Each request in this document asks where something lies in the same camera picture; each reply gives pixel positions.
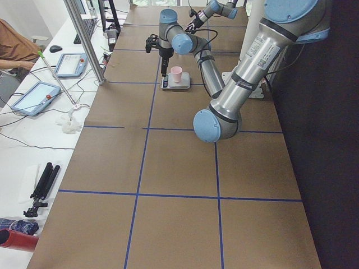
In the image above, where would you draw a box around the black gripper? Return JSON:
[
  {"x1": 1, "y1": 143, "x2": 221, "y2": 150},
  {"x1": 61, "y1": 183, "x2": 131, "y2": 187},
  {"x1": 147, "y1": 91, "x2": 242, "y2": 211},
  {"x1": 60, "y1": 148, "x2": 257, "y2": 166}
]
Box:
[{"x1": 145, "y1": 34, "x2": 168, "y2": 77}]

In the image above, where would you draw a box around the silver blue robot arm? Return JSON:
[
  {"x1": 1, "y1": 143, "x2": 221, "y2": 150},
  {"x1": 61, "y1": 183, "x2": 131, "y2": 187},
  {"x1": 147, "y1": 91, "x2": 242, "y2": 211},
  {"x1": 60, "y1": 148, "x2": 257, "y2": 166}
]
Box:
[
  {"x1": 146, "y1": 1, "x2": 332, "y2": 143},
  {"x1": 155, "y1": 1, "x2": 237, "y2": 99}
]

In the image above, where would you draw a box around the pink plastic cup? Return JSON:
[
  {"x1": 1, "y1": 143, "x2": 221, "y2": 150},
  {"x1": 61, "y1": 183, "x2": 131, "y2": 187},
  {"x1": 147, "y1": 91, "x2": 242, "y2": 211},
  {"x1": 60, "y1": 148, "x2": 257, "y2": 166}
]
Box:
[{"x1": 171, "y1": 66, "x2": 183, "y2": 83}]

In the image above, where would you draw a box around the silver digital kitchen scale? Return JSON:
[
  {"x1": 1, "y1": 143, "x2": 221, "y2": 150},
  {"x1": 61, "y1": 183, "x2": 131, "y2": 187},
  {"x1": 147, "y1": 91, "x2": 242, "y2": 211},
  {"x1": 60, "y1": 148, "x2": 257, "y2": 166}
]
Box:
[{"x1": 160, "y1": 72, "x2": 190, "y2": 91}]

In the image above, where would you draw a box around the black keyboard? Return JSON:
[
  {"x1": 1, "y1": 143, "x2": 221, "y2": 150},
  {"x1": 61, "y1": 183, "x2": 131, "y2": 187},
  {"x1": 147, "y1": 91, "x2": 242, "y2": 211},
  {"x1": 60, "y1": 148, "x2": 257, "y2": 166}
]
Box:
[{"x1": 73, "y1": 18, "x2": 96, "y2": 44}]

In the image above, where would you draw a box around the far blue teach pendant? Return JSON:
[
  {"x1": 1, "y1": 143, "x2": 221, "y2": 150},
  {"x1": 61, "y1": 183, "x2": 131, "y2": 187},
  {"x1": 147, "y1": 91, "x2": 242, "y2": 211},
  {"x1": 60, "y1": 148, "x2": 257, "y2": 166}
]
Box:
[{"x1": 55, "y1": 53, "x2": 88, "y2": 78}]

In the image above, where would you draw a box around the blue teach pendant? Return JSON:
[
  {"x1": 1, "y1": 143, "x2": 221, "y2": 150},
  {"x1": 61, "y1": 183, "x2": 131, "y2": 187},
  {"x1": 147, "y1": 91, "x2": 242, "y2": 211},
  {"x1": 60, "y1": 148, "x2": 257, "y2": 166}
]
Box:
[
  {"x1": 55, "y1": 53, "x2": 88, "y2": 78},
  {"x1": 11, "y1": 81, "x2": 61, "y2": 116}
]

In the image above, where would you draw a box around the black computer mouse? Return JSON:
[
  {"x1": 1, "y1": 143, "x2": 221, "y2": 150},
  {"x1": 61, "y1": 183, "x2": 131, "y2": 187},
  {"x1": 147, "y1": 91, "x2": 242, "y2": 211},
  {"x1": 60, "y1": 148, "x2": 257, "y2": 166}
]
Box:
[{"x1": 49, "y1": 45, "x2": 62, "y2": 53}]

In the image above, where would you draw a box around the crumpled white tissue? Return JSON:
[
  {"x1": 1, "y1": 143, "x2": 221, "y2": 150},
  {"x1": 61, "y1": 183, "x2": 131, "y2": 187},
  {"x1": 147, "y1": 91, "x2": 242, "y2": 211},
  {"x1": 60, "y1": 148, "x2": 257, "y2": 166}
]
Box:
[{"x1": 55, "y1": 115, "x2": 81, "y2": 134}]

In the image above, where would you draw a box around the near blue teach pendant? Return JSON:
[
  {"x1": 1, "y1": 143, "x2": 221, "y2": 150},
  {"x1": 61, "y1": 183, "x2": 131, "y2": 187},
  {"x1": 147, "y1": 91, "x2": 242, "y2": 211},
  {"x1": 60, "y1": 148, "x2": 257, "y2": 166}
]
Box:
[{"x1": 11, "y1": 81, "x2": 61, "y2": 116}]

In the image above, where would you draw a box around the person in brown shirt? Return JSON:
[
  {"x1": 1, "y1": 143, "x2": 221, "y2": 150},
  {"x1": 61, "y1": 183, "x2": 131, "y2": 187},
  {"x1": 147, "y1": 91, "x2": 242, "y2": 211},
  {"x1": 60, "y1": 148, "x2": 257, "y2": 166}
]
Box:
[{"x1": 1, "y1": 19, "x2": 41, "y2": 71}]

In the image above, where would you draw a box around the black folded tripod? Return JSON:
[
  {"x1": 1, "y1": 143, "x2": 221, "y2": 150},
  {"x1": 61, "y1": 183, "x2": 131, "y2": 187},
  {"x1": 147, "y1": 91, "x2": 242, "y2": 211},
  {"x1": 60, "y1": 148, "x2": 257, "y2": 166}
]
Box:
[{"x1": 24, "y1": 162, "x2": 61, "y2": 217}]

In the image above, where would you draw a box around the blue patterned cloth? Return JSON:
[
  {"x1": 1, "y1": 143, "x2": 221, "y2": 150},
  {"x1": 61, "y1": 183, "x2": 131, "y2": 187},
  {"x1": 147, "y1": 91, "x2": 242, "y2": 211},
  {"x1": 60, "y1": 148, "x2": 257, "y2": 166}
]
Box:
[{"x1": 1, "y1": 218, "x2": 39, "y2": 235}]

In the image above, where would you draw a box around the red cylinder bottle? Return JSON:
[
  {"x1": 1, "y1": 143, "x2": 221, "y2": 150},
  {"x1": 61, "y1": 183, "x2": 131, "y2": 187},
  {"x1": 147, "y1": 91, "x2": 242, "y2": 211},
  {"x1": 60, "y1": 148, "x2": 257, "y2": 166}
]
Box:
[{"x1": 1, "y1": 229, "x2": 39, "y2": 252}]

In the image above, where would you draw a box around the aluminium frame post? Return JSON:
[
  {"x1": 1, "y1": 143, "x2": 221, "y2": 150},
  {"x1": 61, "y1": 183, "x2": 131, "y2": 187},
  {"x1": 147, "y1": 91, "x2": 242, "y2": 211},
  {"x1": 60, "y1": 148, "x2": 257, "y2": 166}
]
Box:
[{"x1": 64, "y1": 0, "x2": 105, "y2": 85}]

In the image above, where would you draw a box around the green handled metal rod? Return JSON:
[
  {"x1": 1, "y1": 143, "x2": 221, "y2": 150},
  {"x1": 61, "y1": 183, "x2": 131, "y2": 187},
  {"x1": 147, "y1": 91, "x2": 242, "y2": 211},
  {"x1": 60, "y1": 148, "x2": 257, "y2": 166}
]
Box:
[{"x1": 38, "y1": 50, "x2": 80, "y2": 110}]

